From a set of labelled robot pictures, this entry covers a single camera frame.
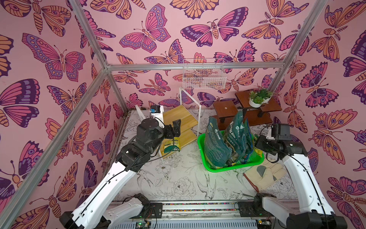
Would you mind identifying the yellow green bag shelf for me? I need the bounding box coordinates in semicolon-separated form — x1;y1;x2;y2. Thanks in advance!
163;137;181;154

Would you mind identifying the blue green fertilizer bag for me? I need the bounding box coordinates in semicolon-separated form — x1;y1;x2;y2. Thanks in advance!
244;119;253;162

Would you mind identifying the dark green fertilizer bag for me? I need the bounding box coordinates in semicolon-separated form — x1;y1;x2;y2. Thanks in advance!
204;116;232;169

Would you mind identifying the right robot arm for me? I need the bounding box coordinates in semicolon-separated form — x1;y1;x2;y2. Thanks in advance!
249;135;348;229

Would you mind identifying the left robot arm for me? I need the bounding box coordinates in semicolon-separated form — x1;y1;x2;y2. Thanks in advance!
60;118;181;229

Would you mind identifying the green plastic basket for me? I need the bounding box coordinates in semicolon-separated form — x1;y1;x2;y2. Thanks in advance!
197;134;265;173

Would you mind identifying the beige work glove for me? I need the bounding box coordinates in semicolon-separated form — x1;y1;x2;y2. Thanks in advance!
244;159;287;192

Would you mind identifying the white pot succulent plant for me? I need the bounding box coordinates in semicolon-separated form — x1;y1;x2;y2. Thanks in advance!
249;88;273;108

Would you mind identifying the brown wooden step stand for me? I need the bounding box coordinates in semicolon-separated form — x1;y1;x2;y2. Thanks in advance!
213;91;282;130

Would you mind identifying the wooden white frame shelf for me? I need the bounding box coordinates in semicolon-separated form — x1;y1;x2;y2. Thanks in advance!
149;87;202;158

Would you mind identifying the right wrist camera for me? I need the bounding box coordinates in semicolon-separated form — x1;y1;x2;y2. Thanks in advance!
271;124;292;142

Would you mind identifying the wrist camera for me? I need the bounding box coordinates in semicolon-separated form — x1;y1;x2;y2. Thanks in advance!
150;105;164;124
271;124;292;142

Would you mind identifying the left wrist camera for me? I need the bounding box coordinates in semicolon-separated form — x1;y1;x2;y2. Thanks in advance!
150;105;164;124

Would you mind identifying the white wire basket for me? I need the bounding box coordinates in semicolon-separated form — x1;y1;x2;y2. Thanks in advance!
182;62;227;90

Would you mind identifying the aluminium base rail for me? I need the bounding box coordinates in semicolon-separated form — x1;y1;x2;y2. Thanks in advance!
78;200;327;229

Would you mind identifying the aluminium cage frame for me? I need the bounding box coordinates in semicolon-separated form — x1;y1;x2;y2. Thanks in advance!
0;0;329;229

